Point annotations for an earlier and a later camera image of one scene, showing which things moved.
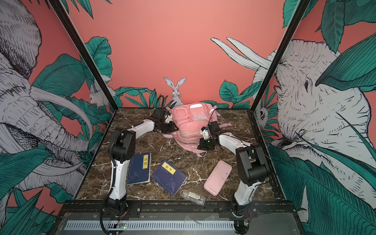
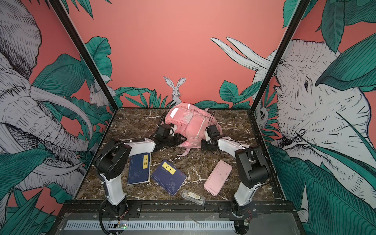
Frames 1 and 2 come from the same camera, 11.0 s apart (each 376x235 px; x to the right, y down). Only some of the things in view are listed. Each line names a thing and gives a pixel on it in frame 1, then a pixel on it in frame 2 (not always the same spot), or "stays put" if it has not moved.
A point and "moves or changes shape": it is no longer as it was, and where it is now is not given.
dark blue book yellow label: (169, 177) stays put
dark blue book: (139, 169) stays put
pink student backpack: (189, 118) moves or changes shape
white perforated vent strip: (148, 225) stays put
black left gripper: (171, 128) to (178, 140)
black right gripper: (204, 147) stays put
